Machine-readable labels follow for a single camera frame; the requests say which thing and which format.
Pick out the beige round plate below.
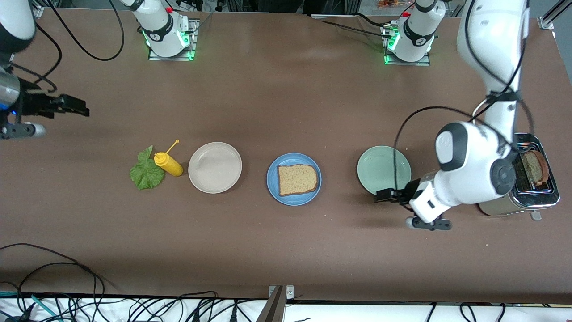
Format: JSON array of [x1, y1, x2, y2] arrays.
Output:
[[188, 142, 243, 194]]

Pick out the blue round plate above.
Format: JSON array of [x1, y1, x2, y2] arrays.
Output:
[[266, 153, 322, 206]]

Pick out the green lettuce leaf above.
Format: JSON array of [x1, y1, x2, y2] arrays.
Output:
[[130, 145, 166, 190]]

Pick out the teal cable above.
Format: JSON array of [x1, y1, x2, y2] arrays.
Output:
[[0, 292, 63, 322]]

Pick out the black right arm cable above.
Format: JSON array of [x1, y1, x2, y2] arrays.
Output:
[[9, 22, 62, 93], [56, 0, 125, 61]]

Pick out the white toaster power cord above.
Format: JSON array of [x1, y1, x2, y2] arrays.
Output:
[[471, 96, 492, 120]]

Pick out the brown bread slice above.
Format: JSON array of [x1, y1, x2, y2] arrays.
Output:
[[277, 164, 319, 197], [521, 150, 550, 187]]

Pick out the light green round plate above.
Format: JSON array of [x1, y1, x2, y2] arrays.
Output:
[[357, 145, 412, 198]]

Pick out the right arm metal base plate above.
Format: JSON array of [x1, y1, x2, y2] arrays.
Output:
[[148, 18, 199, 61]]

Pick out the yellow mustard squeeze bottle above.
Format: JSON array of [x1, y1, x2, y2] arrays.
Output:
[[154, 140, 184, 177]]

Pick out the black looped cable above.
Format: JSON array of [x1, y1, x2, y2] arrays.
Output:
[[0, 243, 105, 309], [20, 263, 97, 309]]

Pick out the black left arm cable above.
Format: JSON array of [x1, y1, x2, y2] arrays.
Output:
[[393, 0, 535, 194]]

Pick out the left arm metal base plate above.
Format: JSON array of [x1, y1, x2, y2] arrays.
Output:
[[383, 20, 431, 66]]

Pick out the black table cable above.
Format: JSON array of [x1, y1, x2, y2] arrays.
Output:
[[353, 13, 398, 30], [320, 20, 390, 38]]

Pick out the beige chrome toaster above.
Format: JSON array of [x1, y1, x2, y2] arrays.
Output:
[[478, 132, 560, 221]]

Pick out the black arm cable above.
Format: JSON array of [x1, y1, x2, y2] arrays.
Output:
[[56, 0, 125, 61], [393, 0, 535, 194], [9, 22, 62, 93]]

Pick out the metal frame bracket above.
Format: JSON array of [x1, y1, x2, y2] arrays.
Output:
[[256, 285, 294, 322]]

